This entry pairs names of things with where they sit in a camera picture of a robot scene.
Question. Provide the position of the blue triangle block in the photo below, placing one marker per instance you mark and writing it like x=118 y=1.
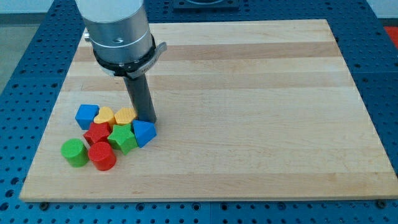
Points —
x=144 y=132

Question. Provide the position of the red cylinder block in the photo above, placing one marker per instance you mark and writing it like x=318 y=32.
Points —
x=102 y=156

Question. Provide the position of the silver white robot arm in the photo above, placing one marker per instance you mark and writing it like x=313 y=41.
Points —
x=120 y=35

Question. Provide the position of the blue cube block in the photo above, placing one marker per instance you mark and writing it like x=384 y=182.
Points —
x=85 y=115

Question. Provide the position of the yellow heart block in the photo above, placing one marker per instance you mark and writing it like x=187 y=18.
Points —
x=105 y=115

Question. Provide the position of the green star block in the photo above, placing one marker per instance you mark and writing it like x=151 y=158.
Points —
x=122 y=138

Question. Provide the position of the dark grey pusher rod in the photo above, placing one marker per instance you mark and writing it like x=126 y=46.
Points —
x=140 y=98

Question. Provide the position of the red star block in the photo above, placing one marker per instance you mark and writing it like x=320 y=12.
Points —
x=97 y=133

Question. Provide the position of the yellow hexagon block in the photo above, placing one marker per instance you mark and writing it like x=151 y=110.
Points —
x=125 y=116

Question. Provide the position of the wooden board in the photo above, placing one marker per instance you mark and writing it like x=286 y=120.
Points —
x=259 y=110

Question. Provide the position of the green cylinder block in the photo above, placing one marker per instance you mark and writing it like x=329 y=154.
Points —
x=75 y=152

